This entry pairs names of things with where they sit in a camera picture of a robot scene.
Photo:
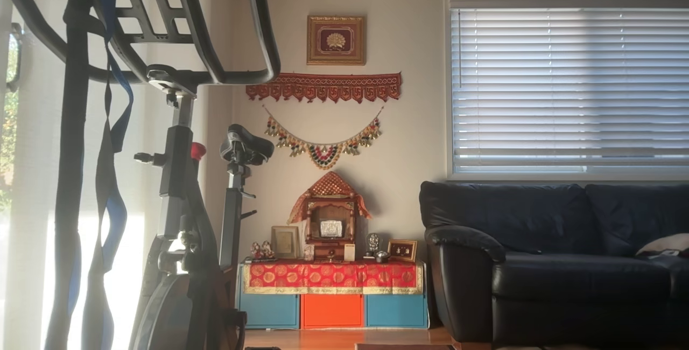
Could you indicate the wooden shrine with red canopy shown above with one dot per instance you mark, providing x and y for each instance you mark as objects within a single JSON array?
[{"x": 329, "y": 215}]

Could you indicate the white window blind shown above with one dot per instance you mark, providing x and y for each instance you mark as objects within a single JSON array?
[{"x": 570, "y": 86}]

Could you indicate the small gold framed picture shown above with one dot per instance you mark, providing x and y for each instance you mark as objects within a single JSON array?
[{"x": 402, "y": 250}]

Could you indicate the red embroidered wall hanging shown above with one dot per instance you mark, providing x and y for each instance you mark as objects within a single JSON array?
[{"x": 323, "y": 87}]

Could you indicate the dark floor rug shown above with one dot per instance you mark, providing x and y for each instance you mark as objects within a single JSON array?
[{"x": 403, "y": 347}]

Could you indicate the silver idol statue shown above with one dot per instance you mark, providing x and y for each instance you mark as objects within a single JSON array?
[{"x": 372, "y": 242}]

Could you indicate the black exercise bike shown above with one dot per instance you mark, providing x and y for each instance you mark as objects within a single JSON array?
[{"x": 177, "y": 167}]

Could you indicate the gold framed wall picture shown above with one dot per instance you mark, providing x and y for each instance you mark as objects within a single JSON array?
[{"x": 336, "y": 40}]

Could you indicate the small white card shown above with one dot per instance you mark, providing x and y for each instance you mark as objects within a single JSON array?
[{"x": 349, "y": 252}]

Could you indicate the pale standing picture frame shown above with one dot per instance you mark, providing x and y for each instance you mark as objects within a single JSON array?
[{"x": 285, "y": 242}]

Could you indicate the beaded garland wall hanging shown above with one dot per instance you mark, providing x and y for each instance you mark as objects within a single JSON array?
[{"x": 323, "y": 155}]

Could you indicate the blue and orange cabinet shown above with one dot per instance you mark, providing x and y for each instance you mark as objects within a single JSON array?
[{"x": 332, "y": 311}]

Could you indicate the white cushion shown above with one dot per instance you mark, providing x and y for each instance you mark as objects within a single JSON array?
[{"x": 667, "y": 243}]

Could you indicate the small dark round bowl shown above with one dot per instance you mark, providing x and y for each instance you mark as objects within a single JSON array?
[{"x": 382, "y": 257}]

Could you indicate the white sheer curtain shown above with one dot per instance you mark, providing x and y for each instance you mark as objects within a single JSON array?
[{"x": 35, "y": 151}]

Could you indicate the small glass holder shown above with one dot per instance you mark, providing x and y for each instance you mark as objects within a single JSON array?
[{"x": 309, "y": 253}]

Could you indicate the red and gold cloth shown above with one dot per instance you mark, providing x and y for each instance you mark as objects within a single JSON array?
[{"x": 331, "y": 276}]

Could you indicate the black leather sofa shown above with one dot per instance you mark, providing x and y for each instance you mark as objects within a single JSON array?
[{"x": 538, "y": 264}]

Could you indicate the small colourful figurines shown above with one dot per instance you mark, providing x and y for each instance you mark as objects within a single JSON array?
[{"x": 262, "y": 251}]

